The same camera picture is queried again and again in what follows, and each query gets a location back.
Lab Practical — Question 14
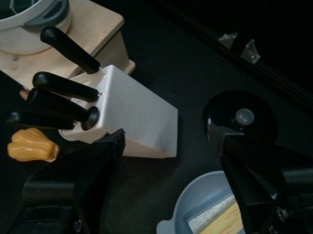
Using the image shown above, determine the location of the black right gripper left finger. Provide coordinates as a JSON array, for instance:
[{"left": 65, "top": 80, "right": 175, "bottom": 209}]
[{"left": 6, "top": 129, "right": 125, "bottom": 234}]

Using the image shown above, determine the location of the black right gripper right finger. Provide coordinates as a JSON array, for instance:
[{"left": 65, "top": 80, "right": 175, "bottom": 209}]
[{"left": 220, "top": 135, "right": 295, "bottom": 234}]

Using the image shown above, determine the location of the pale toy bowl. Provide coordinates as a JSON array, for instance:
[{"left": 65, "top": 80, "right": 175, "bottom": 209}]
[{"left": 155, "top": 170, "right": 278, "bottom": 234}]

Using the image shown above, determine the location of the yellow toy bell pepper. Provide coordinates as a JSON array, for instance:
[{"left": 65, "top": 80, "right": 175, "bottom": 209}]
[{"left": 6, "top": 127, "right": 61, "bottom": 163}]

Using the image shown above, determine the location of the black lid with grey knob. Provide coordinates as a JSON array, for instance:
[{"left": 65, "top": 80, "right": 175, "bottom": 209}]
[{"left": 201, "top": 90, "right": 278, "bottom": 144}]

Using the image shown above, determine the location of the white knife block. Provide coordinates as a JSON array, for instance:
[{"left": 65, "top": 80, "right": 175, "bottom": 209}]
[{"left": 57, "top": 64, "right": 179, "bottom": 160}]

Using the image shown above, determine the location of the black handled toy knife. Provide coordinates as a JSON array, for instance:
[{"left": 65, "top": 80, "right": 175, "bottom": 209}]
[
  {"left": 38, "top": 26, "right": 102, "bottom": 75},
  {"left": 31, "top": 71, "right": 101, "bottom": 103},
  {"left": 25, "top": 88, "right": 100, "bottom": 132}
]

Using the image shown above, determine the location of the black table frame rail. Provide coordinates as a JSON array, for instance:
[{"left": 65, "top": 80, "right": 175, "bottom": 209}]
[{"left": 152, "top": 0, "right": 313, "bottom": 106}]

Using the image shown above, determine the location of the metal corner bracket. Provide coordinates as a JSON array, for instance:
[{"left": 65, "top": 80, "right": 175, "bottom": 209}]
[
  {"left": 217, "top": 31, "right": 239, "bottom": 47},
  {"left": 239, "top": 38, "right": 263, "bottom": 65}
]

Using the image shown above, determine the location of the white pot with grey handles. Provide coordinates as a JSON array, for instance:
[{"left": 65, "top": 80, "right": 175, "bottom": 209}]
[{"left": 0, "top": 0, "right": 73, "bottom": 56}]

